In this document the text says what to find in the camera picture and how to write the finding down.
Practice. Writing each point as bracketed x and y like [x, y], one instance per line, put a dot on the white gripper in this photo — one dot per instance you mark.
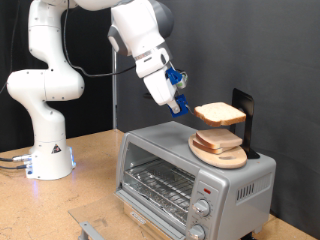
[160, 86]

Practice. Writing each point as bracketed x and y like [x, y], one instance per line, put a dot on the metal spatula with blue block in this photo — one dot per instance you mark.
[181, 105]

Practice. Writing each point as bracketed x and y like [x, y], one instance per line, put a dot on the white bread slice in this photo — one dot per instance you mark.
[218, 136]
[220, 113]
[203, 148]

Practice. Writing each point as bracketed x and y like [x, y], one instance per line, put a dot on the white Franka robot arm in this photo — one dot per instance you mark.
[46, 83]

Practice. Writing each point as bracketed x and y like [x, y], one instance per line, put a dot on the silver toaster oven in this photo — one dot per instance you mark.
[233, 186]

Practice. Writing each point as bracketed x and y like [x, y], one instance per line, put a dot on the silver oven knob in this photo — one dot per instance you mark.
[196, 232]
[201, 208]

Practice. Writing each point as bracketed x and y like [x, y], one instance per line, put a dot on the vertical metal pole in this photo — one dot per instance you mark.
[114, 100]

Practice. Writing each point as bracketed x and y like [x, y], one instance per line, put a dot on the black metal bookend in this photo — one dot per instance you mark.
[246, 100]

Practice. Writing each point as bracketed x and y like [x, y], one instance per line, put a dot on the round wooden board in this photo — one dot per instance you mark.
[226, 160]

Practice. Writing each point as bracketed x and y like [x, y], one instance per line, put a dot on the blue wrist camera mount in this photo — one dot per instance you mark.
[175, 76]

